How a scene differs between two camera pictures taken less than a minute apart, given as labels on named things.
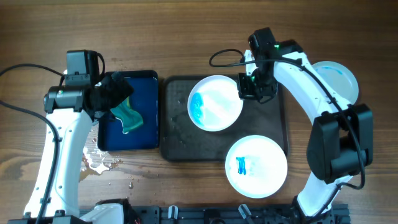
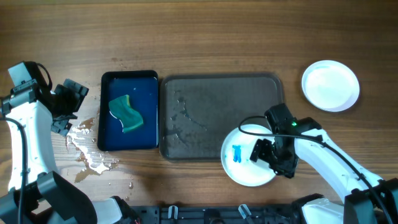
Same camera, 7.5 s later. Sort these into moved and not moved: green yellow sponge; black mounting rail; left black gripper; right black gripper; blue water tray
Moved: right black gripper; left black gripper
Not moved: blue water tray; green yellow sponge; black mounting rail
